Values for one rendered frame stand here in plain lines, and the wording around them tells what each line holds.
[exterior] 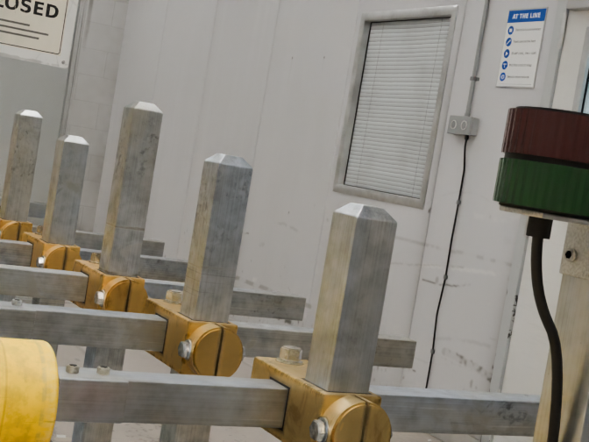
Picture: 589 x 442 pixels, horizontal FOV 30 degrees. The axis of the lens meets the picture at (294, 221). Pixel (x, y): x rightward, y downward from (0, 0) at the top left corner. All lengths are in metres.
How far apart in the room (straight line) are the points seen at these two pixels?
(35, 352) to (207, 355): 0.28
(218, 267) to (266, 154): 5.87
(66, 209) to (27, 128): 0.27
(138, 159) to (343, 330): 0.51
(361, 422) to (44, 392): 0.22
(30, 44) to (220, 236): 2.07
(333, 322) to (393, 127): 4.96
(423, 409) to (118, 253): 0.47
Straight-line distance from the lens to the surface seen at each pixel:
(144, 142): 1.24
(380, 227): 0.79
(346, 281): 0.78
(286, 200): 6.55
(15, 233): 1.70
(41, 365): 0.74
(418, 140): 5.53
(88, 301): 1.27
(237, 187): 1.01
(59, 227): 1.48
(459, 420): 0.92
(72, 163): 1.47
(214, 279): 1.01
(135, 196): 1.24
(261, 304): 1.37
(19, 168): 1.71
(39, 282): 1.26
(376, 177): 5.80
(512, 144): 0.55
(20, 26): 3.03
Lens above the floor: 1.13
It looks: 3 degrees down
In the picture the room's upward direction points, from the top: 9 degrees clockwise
